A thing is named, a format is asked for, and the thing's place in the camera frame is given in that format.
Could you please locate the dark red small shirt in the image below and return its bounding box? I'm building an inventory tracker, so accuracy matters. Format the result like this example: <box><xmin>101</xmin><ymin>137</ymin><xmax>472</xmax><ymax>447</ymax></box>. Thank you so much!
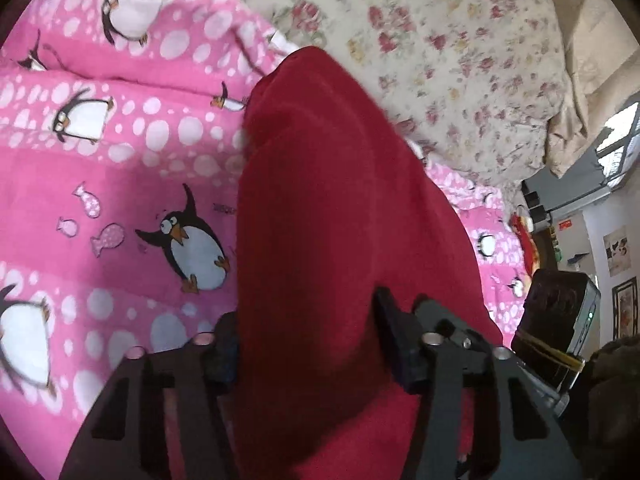
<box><xmin>232</xmin><ymin>47</ymin><xmax>502</xmax><ymax>479</ymax></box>

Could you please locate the beige curtain fabric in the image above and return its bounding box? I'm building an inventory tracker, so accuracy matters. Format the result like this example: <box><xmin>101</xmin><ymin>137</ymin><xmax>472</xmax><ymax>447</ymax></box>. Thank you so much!
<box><xmin>546</xmin><ymin>0</ymin><xmax>639</xmax><ymax>178</ymax></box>

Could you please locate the floral beige duvet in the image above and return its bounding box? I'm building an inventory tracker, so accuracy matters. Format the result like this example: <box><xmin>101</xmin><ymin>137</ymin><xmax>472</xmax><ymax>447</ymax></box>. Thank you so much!
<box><xmin>241</xmin><ymin>0</ymin><xmax>566</xmax><ymax>200</ymax></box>

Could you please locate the pink penguin print blanket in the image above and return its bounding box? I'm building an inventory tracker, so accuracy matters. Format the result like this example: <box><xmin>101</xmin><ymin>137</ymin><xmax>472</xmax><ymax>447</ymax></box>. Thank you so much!
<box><xmin>1</xmin><ymin>0</ymin><xmax>524</xmax><ymax>479</ymax></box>

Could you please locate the framed wall picture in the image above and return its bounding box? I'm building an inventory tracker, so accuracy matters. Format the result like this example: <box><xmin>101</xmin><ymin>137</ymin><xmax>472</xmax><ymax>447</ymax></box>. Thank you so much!
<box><xmin>612</xmin><ymin>278</ymin><xmax>639</xmax><ymax>339</ymax></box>

